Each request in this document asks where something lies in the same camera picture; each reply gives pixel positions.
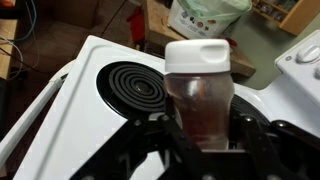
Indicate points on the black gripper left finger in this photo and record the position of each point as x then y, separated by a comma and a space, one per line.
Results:
128, 148

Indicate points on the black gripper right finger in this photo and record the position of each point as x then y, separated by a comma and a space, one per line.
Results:
280, 150

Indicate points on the clear ketchup bottle white cap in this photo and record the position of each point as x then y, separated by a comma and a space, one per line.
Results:
203, 102

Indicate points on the front left coil burner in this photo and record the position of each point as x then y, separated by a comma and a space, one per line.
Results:
240, 106

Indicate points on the coil burner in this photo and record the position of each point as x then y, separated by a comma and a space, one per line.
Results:
240, 106
132, 90

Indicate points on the front right coil burner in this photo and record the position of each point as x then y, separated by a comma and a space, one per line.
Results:
132, 90

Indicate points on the white electric stove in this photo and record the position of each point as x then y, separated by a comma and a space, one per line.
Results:
77, 122

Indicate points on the wooden butcher block table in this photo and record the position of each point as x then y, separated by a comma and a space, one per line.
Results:
191, 56

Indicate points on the wooden spice shelf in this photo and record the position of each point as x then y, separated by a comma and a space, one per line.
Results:
292, 16

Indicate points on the white bin with green bag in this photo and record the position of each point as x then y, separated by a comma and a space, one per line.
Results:
203, 19

